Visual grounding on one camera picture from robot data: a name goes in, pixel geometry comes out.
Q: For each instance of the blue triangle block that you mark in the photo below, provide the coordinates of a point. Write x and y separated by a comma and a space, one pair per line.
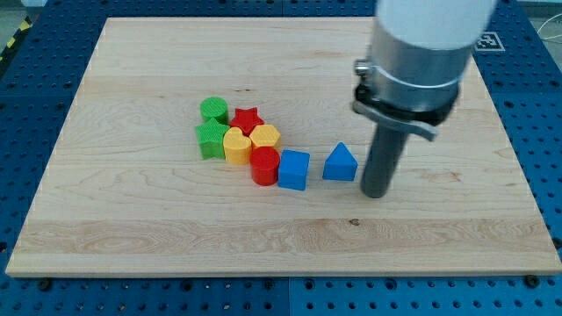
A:
341, 165

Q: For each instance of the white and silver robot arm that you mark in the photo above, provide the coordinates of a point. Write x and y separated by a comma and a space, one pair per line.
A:
410, 75

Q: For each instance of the blue cube block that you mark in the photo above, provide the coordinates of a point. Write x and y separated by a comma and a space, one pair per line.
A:
293, 169

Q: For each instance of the red cylinder block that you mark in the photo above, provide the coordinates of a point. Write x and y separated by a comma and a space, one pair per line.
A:
264, 163

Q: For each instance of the yellow hexagon block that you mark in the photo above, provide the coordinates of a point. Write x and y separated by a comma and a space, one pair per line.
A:
266, 136

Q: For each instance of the yellow heart block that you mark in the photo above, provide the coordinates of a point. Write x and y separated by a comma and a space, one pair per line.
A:
237, 147

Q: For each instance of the red star block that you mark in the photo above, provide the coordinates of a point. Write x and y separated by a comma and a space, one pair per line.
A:
246, 120

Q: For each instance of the green star block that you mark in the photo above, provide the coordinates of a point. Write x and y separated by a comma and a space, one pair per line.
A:
210, 137

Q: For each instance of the green cylinder block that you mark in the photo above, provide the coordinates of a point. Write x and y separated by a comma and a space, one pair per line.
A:
214, 108

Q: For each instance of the light wooden board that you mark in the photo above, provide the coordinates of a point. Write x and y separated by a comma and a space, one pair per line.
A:
126, 192

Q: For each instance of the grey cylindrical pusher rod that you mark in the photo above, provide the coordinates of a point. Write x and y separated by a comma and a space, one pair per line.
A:
385, 152

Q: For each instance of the white fiducial marker tag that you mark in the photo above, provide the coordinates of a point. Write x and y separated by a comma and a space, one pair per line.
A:
489, 42

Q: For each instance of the yellow black hazard tape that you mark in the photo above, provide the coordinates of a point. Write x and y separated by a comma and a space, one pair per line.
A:
16, 39

